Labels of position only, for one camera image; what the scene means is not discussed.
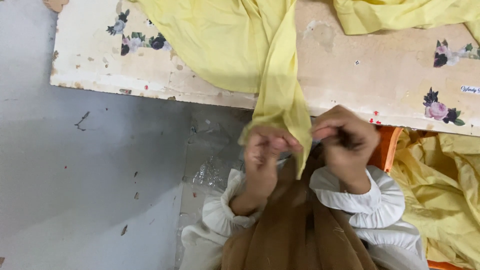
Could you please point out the person's white garment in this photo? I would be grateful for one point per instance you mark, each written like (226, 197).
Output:
(390, 240)

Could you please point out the person's left hand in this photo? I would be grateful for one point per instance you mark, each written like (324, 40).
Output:
(258, 168)

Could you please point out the person's right fingers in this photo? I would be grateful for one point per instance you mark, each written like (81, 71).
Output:
(330, 131)

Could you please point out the heap of yellow fabric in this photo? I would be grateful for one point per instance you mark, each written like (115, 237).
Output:
(442, 195)

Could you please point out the orange plastic crate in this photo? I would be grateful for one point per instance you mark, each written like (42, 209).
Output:
(382, 150)

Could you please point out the person's left fingers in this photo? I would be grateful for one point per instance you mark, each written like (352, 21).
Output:
(277, 142)

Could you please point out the pale yellow fabric piece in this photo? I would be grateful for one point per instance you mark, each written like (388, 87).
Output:
(232, 45)
(397, 13)

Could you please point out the person's brown scarf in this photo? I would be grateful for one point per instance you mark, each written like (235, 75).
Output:
(300, 232)

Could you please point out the person's right hand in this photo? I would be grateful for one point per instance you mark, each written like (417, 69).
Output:
(352, 153)

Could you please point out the white label sticker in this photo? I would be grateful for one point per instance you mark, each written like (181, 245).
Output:
(470, 89)

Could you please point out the clear plastic bag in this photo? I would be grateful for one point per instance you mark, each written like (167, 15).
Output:
(212, 157)

